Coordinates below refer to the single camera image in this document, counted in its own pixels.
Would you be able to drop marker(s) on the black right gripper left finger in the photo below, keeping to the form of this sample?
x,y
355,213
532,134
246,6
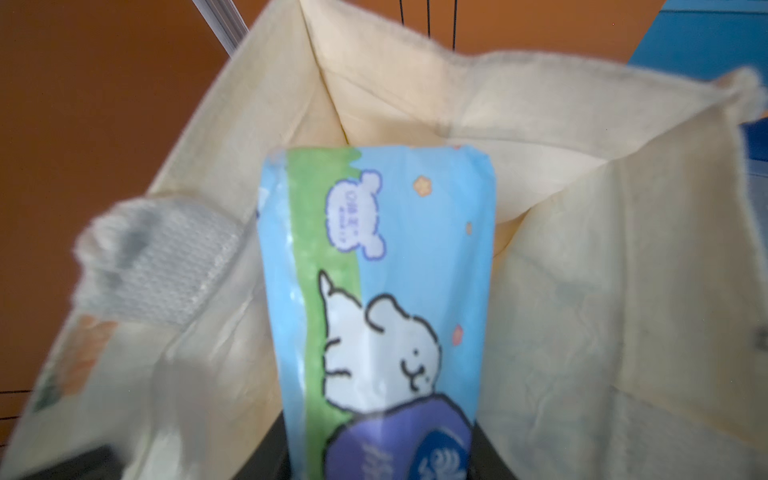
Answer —
x,y
270,460

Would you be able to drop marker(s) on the cream floral canvas bag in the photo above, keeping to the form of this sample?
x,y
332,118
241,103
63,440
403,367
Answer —
x,y
627,314

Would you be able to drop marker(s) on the aluminium corner post left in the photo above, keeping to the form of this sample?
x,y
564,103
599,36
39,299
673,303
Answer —
x,y
225,21

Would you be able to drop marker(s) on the blue cartoon tissue pack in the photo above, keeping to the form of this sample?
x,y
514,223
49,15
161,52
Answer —
x,y
377,264

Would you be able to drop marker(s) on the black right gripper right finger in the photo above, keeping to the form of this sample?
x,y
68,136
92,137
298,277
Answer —
x,y
484,461

